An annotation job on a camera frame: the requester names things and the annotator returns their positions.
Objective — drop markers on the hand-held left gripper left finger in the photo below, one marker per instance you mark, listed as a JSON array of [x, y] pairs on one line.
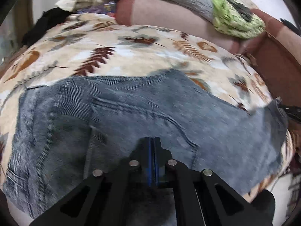
[[149, 160]]

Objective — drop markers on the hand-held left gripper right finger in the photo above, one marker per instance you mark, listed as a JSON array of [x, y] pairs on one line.
[[157, 160]]

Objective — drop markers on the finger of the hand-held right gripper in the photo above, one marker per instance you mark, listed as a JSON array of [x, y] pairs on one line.
[[292, 111]]

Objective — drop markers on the blue denim pants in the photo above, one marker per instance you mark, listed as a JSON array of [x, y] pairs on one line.
[[141, 108]]

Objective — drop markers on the brown upholstered headboard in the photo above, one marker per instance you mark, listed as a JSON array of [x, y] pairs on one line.
[[277, 58]]

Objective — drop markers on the leaf-printed beige blanket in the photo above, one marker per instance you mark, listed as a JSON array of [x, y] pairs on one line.
[[141, 49]]

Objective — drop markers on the green patterned folded blanket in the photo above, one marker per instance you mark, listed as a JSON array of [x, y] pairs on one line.
[[225, 22]]

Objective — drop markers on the dark olive cloth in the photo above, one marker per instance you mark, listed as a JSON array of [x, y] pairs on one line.
[[239, 9]]

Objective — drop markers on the pink and brown bolster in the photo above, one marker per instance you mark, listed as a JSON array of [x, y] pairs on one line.
[[169, 14]]

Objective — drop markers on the purple printed cloth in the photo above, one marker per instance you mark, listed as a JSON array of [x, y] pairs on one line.
[[103, 8]]

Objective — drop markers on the black cloth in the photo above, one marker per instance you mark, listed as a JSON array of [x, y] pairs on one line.
[[47, 21]]

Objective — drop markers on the wooden door with glass panel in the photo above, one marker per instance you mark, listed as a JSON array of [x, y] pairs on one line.
[[23, 16]]

